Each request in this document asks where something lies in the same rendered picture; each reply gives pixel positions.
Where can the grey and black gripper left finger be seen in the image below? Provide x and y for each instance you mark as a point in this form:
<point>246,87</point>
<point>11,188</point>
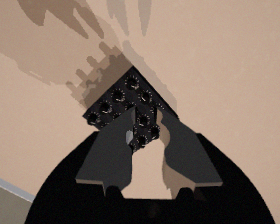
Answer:
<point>103,159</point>

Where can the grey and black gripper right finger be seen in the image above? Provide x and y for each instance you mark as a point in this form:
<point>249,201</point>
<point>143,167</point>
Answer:
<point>191,160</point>

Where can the black knob box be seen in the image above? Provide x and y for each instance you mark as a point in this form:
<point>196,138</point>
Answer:
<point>132,89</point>

